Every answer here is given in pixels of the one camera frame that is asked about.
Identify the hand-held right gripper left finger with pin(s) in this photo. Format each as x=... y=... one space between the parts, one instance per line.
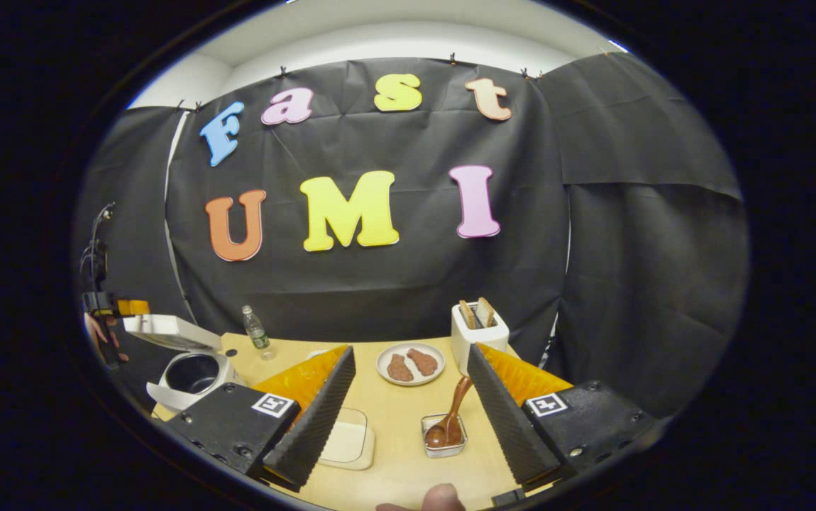
x=316 y=426

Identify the clear water bottle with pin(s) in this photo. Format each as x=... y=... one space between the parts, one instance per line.
x=257 y=333

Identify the white round plate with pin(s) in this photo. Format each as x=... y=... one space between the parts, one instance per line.
x=383 y=365

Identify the clear container of rice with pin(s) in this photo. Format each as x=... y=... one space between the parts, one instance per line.
x=348 y=440

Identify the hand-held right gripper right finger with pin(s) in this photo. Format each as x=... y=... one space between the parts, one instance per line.
x=507 y=426

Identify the brown wooden spoon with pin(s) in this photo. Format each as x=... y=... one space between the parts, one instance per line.
x=436 y=434

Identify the white rice cooker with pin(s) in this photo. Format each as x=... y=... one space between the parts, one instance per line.
x=174 y=330

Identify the white toaster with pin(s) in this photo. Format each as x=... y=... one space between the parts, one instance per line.
x=463 y=348

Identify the black backdrop cloth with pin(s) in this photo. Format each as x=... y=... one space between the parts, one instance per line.
x=408 y=298

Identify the toast slice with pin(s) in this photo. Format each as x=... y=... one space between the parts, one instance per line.
x=485 y=312
x=467 y=314

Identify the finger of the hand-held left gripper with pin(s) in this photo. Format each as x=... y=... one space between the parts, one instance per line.
x=133 y=307

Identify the brown meat piece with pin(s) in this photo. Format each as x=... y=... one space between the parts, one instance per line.
x=422 y=362
x=399 y=369

